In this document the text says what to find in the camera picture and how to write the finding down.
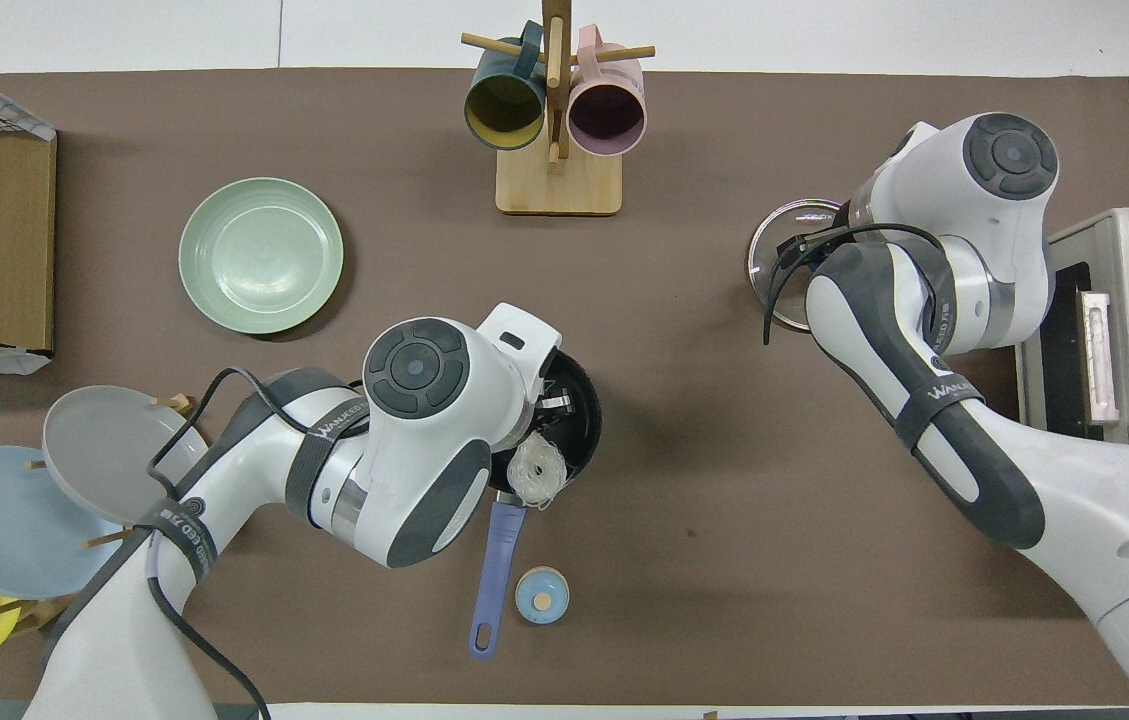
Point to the grey plate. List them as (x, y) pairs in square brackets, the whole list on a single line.
[(104, 440)]

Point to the teal mug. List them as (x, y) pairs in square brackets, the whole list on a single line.
[(504, 105)]

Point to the pink mug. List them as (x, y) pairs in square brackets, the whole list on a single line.
[(607, 115)]

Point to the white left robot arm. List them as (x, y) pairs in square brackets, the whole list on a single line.
[(424, 420)]

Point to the dark blue saucepan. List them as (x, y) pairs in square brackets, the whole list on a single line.
[(494, 570)]

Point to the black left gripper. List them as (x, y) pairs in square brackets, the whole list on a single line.
[(556, 404)]

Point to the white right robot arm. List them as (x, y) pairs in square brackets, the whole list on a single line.
[(1014, 470)]

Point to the wooden plate rack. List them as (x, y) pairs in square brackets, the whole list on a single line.
[(174, 403)]

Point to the light green plate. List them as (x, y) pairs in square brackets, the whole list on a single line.
[(261, 255)]

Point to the wooden mug tree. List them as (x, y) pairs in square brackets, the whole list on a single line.
[(559, 185)]

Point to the glass lid with blue knob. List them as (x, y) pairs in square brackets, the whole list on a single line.
[(819, 212)]

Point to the brown table mat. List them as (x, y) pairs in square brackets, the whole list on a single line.
[(724, 500)]

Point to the light blue plate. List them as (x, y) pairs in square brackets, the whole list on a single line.
[(4, 520)]

